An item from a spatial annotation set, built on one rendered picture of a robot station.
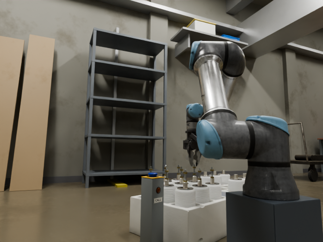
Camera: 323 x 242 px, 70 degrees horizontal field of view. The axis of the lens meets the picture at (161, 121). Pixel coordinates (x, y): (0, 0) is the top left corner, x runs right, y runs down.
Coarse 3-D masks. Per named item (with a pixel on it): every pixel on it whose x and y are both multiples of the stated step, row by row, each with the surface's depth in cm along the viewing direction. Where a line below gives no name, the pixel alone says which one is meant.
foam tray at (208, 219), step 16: (176, 208) 100; (192, 208) 99; (208, 208) 106; (224, 208) 117; (176, 224) 99; (192, 224) 97; (208, 224) 105; (224, 224) 115; (176, 240) 98; (192, 240) 96; (208, 240) 104
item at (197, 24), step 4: (196, 20) 355; (200, 20) 357; (188, 24) 371; (192, 24) 360; (196, 24) 354; (200, 24) 357; (204, 24) 360; (208, 24) 363; (212, 24) 366; (192, 28) 360; (196, 28) 353; (200, 28) 356; (204, 28) 359; (208, 28) 362; (212, 28) 365; (208, 32) 361; (212, 32) 364
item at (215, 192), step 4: (204, 184) 123; (208, 184) 121; (220, 184) 123; (212, 188) 119; (216, 188) 119; (220, 188) 121; (212, 192) 119; (216, 192) 119; (220, 192) 120; (212, 196) 119; (216, 196) 119; (220, 196) 120
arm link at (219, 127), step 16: (192, 48) 91; (208, 48) 90; (224, 48) 91; (192, 64) 92; (208, 64) 86; (224, 64) 93; (208, 80) 81; (208, 96) 77; (224, 96) 76; (208, 112) 71; (224, 112) 69; (208, 128) 65; (224, 128) 65; (240, 128) 65; (208, 144) 64; (224, 144) 64; (240, 144) 64
